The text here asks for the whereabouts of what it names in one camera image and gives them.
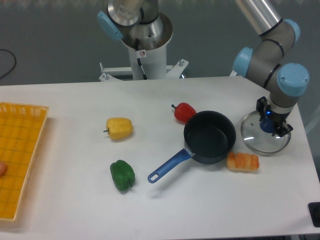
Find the orange item in basket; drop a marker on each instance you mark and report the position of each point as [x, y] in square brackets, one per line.
[3, 168]

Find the dark blue saucepan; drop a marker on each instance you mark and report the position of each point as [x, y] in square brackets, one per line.
[208, 138]

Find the orange toast bread piece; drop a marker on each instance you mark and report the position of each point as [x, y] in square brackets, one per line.
[242, 162]

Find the yellow plastic basket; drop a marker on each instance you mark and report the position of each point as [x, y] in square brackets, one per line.
[21, 127]

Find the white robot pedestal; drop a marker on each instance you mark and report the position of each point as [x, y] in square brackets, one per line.
[147, 49]

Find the yellow bell pepper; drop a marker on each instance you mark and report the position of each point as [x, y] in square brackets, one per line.
[118, 127]

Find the green bell pepper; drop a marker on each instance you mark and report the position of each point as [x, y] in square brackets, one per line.
[123, 175]

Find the black device at table edge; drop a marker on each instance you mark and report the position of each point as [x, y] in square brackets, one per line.
[314, 210]

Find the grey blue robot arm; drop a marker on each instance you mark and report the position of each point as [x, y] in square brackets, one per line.
[285, 83]

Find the red bell pepper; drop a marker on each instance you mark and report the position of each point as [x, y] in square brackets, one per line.
[183, 112]

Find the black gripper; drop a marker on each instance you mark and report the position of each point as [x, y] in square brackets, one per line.
[274, 117]

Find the glass lid blue knob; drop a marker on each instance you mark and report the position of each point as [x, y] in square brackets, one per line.
[258, 136]

